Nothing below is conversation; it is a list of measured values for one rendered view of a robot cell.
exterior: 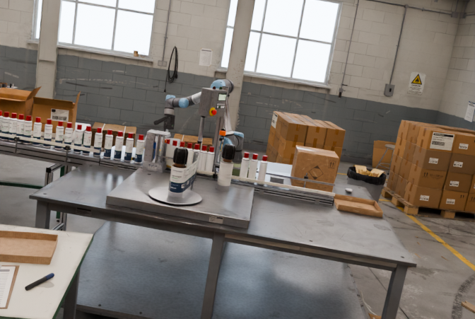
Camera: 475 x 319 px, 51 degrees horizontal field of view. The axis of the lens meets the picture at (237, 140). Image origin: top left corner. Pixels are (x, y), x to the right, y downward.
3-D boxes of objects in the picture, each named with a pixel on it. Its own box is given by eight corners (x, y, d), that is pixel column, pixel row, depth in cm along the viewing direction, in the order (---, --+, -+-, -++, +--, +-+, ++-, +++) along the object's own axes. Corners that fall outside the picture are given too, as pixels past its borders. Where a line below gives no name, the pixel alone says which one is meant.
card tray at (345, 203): (337, 209, 330) (338, 204, 329) (332, 198, 355) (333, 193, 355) (382, 217, 329) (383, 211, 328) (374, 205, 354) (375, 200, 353)
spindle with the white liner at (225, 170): (215, 189, 314) (222, 144, 308) (216, 186, 322) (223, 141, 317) (229, 192, 313) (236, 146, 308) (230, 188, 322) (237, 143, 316)
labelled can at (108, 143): (102, 158, 347) (104, 129, 343) (104, 156, 352) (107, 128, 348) (109, 158, 347) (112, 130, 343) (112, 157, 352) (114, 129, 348)
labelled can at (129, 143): (122, 161, 346) (126, 133, 342) (125, 159, 351) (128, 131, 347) (130, 162, 346) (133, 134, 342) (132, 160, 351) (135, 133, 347)
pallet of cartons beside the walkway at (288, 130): (335, 192, 695) (348, 131, 678) (278, 186, 682) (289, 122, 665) (312, 170, 811) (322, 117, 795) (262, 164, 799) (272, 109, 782)
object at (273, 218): (28, 198, 268) (29, 194, 267) (116, 146, 415) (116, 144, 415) (415, 267, 258) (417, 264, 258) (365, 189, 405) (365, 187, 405)
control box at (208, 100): (197, 114, 343) (201, 87, 340) (213, 114, 357) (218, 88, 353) (208, 117, 337) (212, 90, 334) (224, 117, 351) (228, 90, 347)
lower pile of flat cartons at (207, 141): (169, 152, 781) (172, 138, 777) (172, 145, 834) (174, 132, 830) (210, 158, 786) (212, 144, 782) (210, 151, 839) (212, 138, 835)
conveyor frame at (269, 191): (98, 165, 345) (99, 158, 344) (104, 161, 356) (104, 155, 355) (333, 206, 337) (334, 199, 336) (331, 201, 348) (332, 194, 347)
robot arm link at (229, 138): (239, 148, 380) (231, 78, 373) (230, 152, 366) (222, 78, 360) (226, 149, 385) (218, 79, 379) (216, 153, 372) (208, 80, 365)
